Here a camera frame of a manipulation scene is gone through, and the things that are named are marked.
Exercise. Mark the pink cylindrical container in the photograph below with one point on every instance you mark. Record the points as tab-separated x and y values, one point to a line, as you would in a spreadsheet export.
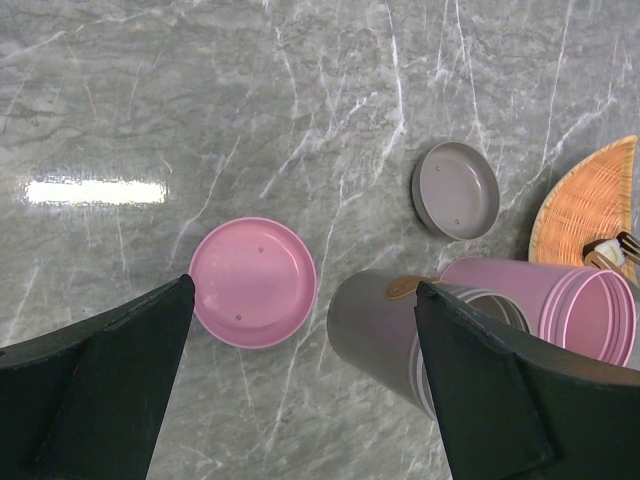
585	310

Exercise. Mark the pink lid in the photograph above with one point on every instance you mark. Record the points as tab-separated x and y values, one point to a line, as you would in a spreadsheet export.
255	282

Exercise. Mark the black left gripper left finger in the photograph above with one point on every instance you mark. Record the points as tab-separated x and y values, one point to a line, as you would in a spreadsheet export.
88	401

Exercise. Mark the metal food tongs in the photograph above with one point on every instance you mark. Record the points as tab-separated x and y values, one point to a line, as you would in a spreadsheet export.
630	246

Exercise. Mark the grey lid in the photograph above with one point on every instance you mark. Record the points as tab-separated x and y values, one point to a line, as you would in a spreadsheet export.
455	192

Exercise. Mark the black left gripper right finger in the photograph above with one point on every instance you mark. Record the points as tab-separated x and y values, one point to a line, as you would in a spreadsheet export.
584	421

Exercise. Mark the woven bamboo basket tray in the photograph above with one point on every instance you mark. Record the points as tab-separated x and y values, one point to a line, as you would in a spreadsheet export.
593	201

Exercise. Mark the grey cylindrical container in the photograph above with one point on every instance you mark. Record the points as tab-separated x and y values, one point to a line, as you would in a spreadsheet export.
372	325

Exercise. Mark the rice and seaweed sushi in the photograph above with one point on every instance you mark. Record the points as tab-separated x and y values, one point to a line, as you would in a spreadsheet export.
604	250

